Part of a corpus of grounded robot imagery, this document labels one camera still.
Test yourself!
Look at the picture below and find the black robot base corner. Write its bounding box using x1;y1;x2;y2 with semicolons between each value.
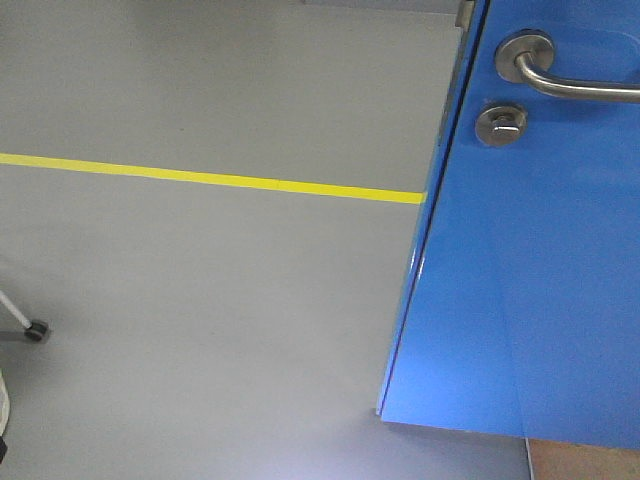
0;436;8;464

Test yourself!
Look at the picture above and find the blue door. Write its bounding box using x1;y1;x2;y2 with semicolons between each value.
378;1;639;449

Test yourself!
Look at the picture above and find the steel thumb-turn lock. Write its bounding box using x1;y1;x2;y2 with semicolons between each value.
475;104;528;147

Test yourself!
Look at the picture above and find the white office chair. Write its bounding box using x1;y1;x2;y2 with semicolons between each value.
0;290;50;342

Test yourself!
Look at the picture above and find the plywood platform base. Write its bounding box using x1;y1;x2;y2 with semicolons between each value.
527;439;639;480

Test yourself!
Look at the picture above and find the white sneaker near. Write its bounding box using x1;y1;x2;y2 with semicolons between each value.
0;373;11;436

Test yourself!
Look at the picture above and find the steel door lever handle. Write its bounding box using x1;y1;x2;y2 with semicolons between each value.
494;29;639;104

